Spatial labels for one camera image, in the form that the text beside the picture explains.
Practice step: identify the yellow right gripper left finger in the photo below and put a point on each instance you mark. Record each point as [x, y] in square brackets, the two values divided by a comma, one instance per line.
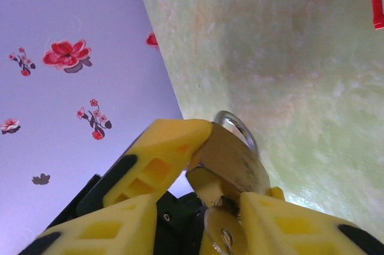
[120, 231]

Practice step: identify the brass padlock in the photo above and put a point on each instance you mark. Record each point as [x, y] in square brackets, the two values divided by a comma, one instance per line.
[228, 153]

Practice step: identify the silver key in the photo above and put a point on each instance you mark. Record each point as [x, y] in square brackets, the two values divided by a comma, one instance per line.
[222, 231]

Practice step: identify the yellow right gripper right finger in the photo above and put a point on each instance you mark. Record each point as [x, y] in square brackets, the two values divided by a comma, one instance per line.
[300, 231]

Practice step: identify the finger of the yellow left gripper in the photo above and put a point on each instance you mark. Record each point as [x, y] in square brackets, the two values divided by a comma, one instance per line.
[168, 141]
[276, 194]

